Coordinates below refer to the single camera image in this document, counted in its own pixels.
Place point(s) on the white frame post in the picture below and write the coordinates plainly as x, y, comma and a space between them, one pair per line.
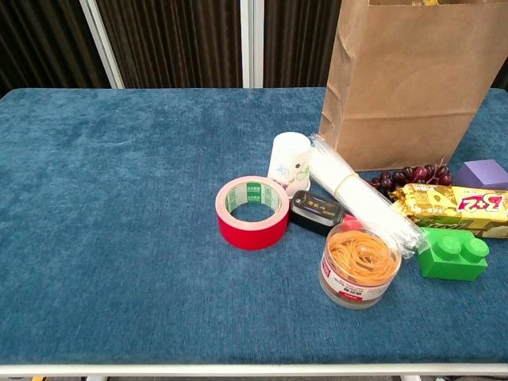
252, 39
101, 43

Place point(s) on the white printed paper cup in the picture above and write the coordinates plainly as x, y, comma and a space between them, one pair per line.
287, 158

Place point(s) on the small red object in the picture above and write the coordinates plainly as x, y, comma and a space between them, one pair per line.
351, 223

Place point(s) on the purple foam cube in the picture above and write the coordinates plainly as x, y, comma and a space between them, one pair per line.
482, 174

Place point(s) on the red tape roll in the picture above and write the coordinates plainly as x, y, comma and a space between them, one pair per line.
254, 238

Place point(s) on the dark purple grapes bunch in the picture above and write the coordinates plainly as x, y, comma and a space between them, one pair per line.
416, 174

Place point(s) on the brown paper shopping bag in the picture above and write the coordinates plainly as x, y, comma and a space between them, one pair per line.
397, 79

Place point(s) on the black pleated curtain panel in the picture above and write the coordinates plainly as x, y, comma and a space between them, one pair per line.
39, 39
297, 39
504, 81
178, 39

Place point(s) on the yellow cracker snack package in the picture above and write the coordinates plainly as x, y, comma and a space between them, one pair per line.
436, 206

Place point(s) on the white table frame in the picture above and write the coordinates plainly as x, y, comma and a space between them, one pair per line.
238, 370

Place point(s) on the clear tub of rubber bands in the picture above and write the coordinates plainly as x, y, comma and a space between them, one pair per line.
357, 285

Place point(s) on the black rectangular tin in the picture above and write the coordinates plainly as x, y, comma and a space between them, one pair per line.
313, 210

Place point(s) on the green toy brick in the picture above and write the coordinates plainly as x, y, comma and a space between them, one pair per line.
444, 266

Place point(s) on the blue velvet tablecloth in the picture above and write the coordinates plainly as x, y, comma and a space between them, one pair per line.
119, 198

